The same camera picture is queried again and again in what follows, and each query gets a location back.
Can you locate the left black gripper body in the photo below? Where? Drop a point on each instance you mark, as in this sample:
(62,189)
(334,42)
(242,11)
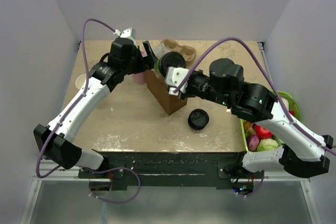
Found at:
(138,63)

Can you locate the stack of black lids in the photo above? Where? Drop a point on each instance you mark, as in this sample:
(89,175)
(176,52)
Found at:
(198,119)

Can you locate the green paper coffee cup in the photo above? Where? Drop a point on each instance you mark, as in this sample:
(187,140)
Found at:
(156,69)

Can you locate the brown paper bag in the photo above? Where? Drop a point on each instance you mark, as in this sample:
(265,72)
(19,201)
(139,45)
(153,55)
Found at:
(158,88)

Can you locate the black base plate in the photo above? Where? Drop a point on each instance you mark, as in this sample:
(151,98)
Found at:
(163,169)

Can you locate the red toy tomato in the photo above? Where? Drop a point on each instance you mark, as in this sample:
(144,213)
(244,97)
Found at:
(262,132)

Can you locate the black plastic cup lid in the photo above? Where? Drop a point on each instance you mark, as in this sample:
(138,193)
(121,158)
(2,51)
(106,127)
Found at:
(171,59)

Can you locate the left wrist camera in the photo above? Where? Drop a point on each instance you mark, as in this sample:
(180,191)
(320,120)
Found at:
(128,33)

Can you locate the purple toy onion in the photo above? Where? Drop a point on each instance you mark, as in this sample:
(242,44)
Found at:
(252,142)

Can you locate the green toy cabbage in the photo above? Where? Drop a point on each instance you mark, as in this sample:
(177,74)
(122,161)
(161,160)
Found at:
(267,144)

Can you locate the pink plastic tumbler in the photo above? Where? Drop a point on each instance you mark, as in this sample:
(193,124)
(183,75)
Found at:
(137,76)

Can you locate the stack of paper cups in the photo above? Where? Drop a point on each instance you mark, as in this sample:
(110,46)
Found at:
(80,82)

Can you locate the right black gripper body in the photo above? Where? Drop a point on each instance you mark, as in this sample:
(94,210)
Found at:
(201,86)

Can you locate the green plastic basket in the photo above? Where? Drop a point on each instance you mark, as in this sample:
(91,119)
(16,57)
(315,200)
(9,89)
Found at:
(292,108)

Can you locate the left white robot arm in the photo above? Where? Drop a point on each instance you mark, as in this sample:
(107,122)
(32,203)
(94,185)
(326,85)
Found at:
(55,140)

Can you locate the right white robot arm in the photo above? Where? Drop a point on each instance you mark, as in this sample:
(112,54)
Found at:
(302,154)

